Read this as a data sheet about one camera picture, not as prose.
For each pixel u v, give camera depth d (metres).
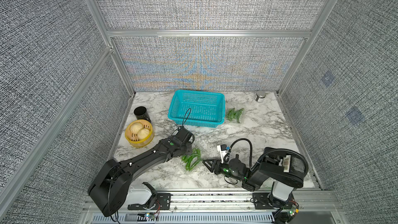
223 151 0.78
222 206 0.73
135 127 0.93
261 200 0.73
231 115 1.03
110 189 0.43
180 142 0.65
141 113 0.96
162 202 0.73
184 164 0.84
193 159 0.86
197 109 1.10
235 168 0.65
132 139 0.92
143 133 0.89
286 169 0.47
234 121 1.02
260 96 1.11
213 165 0.75
